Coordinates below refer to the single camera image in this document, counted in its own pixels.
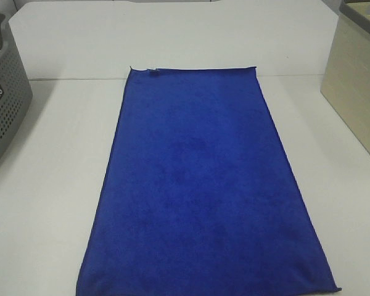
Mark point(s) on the blue microfibre towel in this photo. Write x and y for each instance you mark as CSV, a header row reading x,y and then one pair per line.
x,y
199,197

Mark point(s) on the beige box with grey rim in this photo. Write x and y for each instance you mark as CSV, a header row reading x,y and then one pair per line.
x,y
346,81

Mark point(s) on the grey perforated plastic basket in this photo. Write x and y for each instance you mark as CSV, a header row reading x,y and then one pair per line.
x,y
15,89

